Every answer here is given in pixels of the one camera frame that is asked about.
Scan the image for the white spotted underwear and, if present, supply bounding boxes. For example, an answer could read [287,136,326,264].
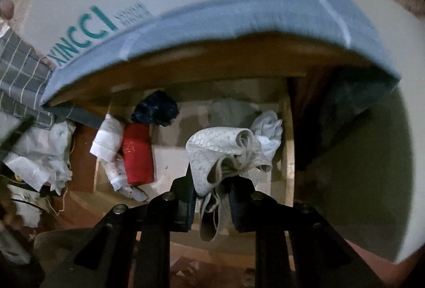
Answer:
[101,157,150,202]

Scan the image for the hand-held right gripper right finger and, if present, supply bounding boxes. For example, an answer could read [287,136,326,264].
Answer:
[227,175,386,288]

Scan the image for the white patterned underwear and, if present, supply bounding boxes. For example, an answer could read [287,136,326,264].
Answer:
[185,127,273,242]

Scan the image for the grey plaid bedding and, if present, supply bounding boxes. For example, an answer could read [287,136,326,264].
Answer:
[0,27,100,131]

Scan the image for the pale bed sheet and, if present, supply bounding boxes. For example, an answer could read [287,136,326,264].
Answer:
[294,0,425,265]

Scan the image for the light grey underwear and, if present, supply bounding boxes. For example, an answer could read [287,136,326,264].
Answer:
[249,110,283,164]

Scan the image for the blue checked cloth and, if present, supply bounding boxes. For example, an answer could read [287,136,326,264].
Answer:
[40,0,402,129]

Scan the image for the wooden nightstand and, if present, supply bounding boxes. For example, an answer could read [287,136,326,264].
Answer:
[43,34,372,172]

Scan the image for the white crumpled cloth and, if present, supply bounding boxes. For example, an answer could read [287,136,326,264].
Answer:
[3,120,77,195]

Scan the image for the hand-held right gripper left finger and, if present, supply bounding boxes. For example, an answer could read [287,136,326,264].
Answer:
[40,172,200,288]

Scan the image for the wooden drawer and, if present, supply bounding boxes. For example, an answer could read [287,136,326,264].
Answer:
[68,75,296,257]

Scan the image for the navy underwear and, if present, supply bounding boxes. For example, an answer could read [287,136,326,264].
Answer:
[130,90,180,127]

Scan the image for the red underwear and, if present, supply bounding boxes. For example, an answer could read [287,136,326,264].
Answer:
[121,123,155,185]

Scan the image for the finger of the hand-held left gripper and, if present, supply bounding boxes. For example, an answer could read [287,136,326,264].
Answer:
[0,115,35,159]

